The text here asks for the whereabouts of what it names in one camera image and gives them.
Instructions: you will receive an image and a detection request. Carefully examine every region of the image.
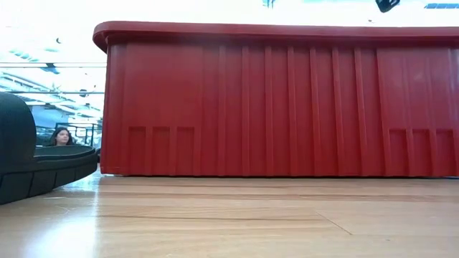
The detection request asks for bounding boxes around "person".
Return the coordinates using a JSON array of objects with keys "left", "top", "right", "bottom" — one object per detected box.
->
[{"left": 47, "top": 127, "right": 75, "bottom": 147}]

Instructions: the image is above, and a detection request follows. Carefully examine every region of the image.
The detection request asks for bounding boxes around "black rubber slide sandal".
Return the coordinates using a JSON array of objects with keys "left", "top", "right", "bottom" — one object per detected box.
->
[{"left": 0, "top": 92, "right": 98, "bottom": 206}]

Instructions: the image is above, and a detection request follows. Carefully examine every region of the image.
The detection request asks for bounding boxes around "red plastic bin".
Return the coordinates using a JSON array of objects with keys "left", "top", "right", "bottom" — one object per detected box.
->
[{"left": 92, "top": 20, "right": 459, "bottom": 178}]

